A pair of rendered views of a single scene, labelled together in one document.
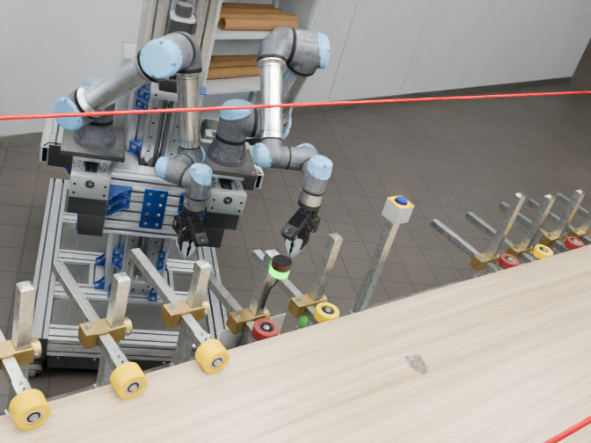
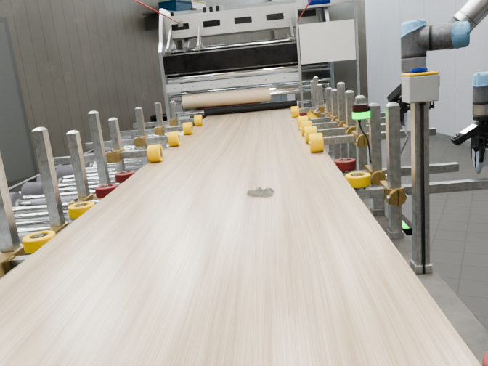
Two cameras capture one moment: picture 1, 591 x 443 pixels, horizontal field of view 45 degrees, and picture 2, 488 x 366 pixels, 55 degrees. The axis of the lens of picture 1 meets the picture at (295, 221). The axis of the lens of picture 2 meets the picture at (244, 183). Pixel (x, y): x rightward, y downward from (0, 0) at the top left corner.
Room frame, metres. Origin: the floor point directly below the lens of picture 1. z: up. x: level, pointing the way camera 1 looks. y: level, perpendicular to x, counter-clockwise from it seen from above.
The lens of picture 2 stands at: (2.77, -1.43, 1.26)
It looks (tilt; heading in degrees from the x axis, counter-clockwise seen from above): 13 degrees down; 139
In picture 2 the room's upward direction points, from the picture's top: 6 degrees counter-clockwise
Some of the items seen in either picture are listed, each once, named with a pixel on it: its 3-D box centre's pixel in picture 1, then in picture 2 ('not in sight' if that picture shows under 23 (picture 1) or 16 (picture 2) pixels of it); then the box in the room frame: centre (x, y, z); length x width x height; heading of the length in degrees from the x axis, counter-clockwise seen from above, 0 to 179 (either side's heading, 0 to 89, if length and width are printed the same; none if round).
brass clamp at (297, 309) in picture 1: (308, 303); (392, 192); (1.99, -0.12, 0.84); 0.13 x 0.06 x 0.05; 135
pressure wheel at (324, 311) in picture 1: (323, 322); (358, 190); (1.91, -0.19, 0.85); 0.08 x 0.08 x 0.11
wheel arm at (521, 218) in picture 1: (535, 228); not in sight; (3.11, -1.11, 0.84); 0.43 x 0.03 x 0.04; 45
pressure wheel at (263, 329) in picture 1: (262, 339); (345, 173); (1.73, -0.01, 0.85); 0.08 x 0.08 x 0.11
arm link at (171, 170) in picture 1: (174, 169); not in sight; (2.12, 0.44, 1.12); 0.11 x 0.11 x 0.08; 78
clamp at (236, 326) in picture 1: (249, 319); (374, 174); (1.82, 0.05, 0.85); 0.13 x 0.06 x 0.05; 135
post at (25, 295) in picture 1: (19, 358); (343, 129); (1.30, 0.57, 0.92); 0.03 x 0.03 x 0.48; 45
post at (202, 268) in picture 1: (189, 325); (362, 153); (1.66, 0.21, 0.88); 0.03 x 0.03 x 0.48; 45
